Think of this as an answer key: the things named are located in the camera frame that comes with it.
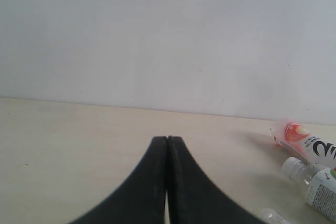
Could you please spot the blue white label bottle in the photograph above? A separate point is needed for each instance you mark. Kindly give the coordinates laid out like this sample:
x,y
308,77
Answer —
x,y
270,216

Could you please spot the butterfly label clear bottle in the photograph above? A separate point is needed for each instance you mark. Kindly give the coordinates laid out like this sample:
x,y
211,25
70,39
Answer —
x,y
315,182

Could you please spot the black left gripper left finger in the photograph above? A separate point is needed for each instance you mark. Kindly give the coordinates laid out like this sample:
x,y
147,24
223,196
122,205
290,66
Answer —
x,y
141,197

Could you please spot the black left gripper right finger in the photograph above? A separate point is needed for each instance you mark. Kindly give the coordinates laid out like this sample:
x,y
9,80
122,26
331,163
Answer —
x,y
192,196

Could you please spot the peach label bottle black cap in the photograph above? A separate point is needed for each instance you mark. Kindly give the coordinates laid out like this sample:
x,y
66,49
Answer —
x,y
302,143

